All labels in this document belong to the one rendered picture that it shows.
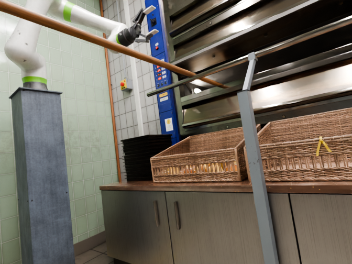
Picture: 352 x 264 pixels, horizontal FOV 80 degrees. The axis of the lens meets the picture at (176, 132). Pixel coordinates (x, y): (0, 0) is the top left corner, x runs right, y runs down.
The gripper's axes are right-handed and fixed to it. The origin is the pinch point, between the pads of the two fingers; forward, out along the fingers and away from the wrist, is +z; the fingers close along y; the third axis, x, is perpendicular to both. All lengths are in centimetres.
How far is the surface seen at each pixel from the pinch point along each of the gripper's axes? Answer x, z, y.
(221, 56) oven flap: -53, 14, 11
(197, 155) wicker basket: -7, 11, 77
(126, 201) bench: -1, -41, 100
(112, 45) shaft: 35.9, 7.4, 30.2
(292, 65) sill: -55, 55, 32
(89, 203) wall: -19, -117, 110
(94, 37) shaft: 44, 8, 30
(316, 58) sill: -55, 67, 33
